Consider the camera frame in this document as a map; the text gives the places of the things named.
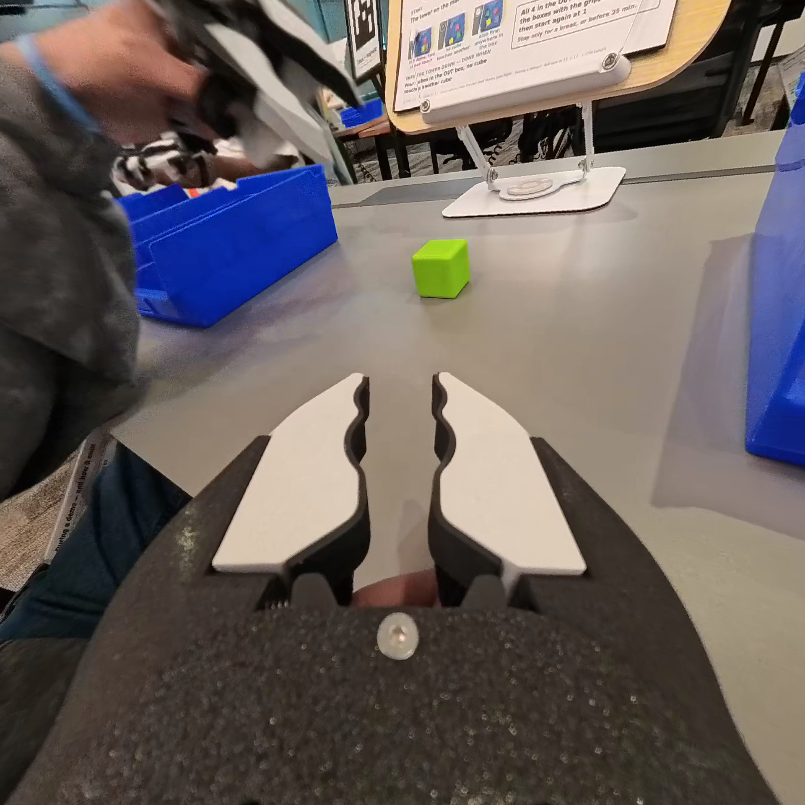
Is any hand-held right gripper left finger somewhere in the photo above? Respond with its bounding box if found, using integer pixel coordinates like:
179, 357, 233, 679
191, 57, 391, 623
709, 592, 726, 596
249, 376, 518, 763
212, 372, 372, 574

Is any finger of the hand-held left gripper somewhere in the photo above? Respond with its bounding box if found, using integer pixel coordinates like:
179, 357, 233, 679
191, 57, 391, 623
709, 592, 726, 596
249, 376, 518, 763
206, 24, 335, 163
257, 0, 367, 109

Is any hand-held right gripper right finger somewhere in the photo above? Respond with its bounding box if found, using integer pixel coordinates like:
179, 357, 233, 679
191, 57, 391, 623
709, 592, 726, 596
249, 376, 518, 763
428, 372, 587, 608

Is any blue plastic bin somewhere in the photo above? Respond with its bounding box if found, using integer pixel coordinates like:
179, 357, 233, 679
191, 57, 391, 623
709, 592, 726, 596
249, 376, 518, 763
132, 165, 339, 328
116, 184, 190, 222
745, 69, 805, 467

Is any green cube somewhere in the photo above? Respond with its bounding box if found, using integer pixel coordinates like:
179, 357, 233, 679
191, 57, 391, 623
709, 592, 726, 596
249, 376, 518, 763
412, 238, 471, 299

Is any person's left forearm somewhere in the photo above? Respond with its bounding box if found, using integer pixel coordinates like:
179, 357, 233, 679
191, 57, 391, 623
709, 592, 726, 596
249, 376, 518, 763
0, 38, 143, 499

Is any grey desk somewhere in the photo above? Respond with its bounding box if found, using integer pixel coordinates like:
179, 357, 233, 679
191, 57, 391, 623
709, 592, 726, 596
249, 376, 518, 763
110, 129, 805, 805

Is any person's left hand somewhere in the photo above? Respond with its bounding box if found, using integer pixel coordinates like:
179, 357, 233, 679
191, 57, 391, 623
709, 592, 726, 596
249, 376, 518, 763
60, 3, 211, 147

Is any black and white marker sign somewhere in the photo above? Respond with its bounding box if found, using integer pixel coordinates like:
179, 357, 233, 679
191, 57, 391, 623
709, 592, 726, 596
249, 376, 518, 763
345, 0, 386, 80

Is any small blue bin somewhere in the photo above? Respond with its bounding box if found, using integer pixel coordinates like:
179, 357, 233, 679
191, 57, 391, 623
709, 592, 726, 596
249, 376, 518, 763
340, 97, 384, 129

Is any wooden side table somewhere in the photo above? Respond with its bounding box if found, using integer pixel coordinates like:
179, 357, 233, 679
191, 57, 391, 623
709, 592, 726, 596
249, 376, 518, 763
333, 118, 395, 184

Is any printed instruction sheet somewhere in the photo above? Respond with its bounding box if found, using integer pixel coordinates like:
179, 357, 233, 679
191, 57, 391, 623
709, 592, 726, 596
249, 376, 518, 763
395, 0, 679, 114

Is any person's blue jeans leg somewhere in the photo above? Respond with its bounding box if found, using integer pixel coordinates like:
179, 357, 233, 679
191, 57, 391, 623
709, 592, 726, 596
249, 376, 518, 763
0, 447, 193, 644

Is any newspaper sheet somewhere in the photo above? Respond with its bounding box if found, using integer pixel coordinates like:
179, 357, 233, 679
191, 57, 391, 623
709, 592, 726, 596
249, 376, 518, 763
44, 434, 118, 564
777, 53, 805, 112

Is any wooden board document stand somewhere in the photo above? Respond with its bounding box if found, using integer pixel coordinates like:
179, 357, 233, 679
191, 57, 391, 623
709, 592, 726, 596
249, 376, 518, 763
384, 0, 733, 220

